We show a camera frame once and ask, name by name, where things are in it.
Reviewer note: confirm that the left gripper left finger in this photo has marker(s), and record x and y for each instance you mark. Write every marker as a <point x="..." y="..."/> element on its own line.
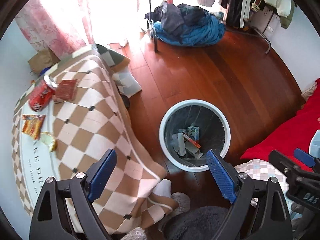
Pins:
<point x="51" y="219"/>

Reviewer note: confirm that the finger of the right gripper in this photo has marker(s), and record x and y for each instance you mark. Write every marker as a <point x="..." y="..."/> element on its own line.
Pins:
<point x="304" y="157"/>

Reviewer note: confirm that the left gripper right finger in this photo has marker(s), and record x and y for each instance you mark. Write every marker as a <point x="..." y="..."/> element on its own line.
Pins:
<point x="271" y="219"/>

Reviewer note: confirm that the pink white toothpaste box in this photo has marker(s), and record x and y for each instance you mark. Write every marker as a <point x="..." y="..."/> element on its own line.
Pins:
<point x="193" y="150"/>

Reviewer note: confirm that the blue white milk carton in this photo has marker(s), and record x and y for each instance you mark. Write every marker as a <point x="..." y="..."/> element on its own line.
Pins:
<point x="193" y="132"/>

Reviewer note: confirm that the crushed red soda can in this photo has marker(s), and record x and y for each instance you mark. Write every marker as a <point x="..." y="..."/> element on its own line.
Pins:
<point x="42" y="93"/>

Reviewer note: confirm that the white round trash bin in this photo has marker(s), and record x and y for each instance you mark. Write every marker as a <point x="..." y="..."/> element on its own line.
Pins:
<point x="215" y="133"/>

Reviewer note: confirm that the checkered pillow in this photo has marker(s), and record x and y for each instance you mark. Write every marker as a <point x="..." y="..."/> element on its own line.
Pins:
<point x="262" y="170"/>

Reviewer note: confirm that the grey fluffy slipper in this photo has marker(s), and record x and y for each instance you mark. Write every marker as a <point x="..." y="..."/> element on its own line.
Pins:
<point x="183" y="206"/>

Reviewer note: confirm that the orange yellow snack bag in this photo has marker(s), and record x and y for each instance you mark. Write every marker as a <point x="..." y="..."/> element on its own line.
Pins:
<point x="32" y="125"/>

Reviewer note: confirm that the white sock foot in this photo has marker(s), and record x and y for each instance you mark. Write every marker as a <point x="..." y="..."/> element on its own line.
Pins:
<point x="163" y="188"/>

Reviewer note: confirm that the checkered brown bed blanket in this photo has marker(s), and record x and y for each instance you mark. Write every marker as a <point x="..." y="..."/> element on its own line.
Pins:
<point x="85" y="128"/>

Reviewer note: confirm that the dark red foil packet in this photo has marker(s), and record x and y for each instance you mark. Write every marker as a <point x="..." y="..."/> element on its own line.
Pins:
<point x="66" y="90"/>

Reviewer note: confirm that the brown paper bag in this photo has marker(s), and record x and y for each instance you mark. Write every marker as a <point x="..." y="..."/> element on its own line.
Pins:
<point x="43" y="59"/>

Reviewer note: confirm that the blue dark clothes pile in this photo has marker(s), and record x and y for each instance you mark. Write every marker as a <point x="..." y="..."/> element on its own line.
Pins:
<point x="186" y="25"/>

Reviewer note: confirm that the pink floral curtain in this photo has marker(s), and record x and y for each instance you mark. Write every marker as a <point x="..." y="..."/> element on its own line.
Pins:
<point x="65" y="26"/>

